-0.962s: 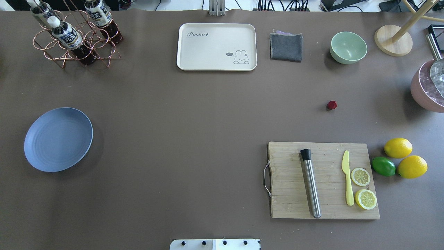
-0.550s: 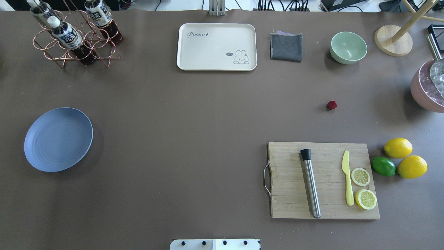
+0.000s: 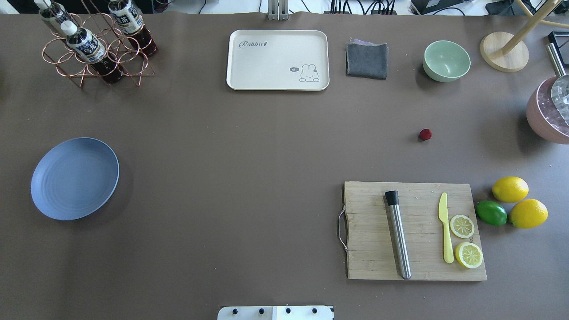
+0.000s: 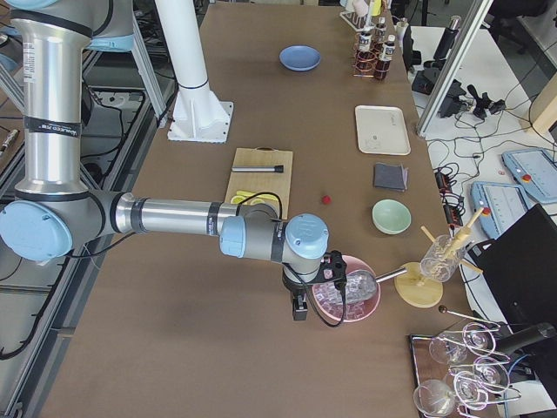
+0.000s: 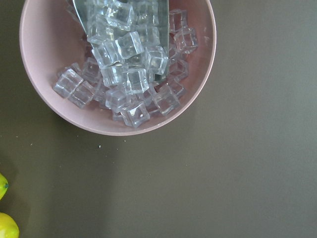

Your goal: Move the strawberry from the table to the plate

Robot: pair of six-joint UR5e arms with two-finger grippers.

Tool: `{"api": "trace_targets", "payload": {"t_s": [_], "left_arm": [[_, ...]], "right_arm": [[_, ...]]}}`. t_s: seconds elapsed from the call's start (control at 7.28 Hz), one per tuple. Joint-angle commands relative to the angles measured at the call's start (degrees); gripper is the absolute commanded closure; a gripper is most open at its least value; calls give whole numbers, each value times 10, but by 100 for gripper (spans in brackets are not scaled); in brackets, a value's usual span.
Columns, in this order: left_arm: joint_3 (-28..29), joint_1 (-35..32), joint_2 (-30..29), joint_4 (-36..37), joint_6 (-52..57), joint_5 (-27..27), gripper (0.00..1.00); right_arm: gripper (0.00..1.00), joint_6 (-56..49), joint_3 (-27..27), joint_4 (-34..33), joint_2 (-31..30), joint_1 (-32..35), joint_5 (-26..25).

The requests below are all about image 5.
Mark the clear ice cube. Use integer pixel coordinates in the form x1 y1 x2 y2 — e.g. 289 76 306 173
153 85 180 116
105 0 135 31
53 68 84 98
127 102 150 128
115 31 144 59
173 28 198 55

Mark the metal ice scoop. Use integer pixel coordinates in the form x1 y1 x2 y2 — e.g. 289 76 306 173
72 0 169 86

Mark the pink bowl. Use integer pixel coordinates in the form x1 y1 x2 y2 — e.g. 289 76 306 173
19 0 217 136

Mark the yellow lemon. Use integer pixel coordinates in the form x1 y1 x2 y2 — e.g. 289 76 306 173
0 213 20 238
0 174 9 200

